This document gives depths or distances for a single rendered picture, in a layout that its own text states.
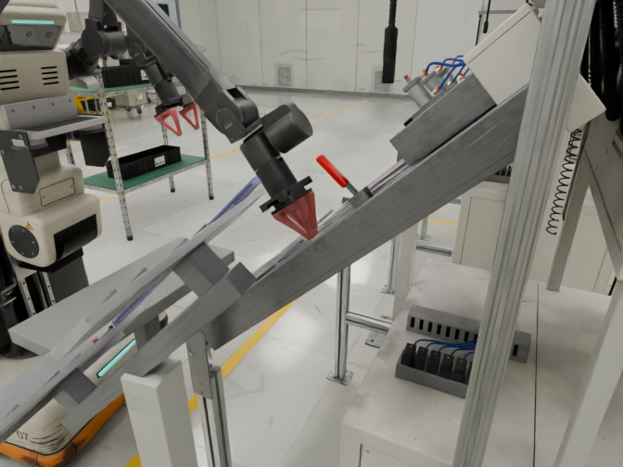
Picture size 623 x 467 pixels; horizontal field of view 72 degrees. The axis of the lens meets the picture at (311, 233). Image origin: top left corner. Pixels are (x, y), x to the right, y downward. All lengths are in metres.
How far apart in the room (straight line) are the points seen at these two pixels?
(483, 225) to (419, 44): 7.68
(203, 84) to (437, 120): 0.39
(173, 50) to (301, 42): 9.74
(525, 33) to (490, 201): 1.59
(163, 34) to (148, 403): 0.57
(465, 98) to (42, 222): 1.13
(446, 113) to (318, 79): 9.81
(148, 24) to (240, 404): 1.33
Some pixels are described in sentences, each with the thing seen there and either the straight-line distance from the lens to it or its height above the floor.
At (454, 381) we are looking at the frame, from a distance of 0.91.
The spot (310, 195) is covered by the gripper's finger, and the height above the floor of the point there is 1.00.
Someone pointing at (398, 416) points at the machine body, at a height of 0.62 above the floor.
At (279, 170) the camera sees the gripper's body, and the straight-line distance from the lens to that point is 0.75.
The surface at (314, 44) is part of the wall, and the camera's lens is 10.37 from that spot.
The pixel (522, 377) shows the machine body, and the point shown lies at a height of 0.62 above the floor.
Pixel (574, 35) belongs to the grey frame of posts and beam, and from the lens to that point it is 0.49.
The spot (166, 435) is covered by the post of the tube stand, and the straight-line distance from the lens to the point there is 0.71.
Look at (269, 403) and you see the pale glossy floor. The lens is 1.74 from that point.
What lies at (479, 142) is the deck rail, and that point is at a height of 1.14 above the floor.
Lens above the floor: 1.26
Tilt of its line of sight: 25 degrees down
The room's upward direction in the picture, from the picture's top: straight up
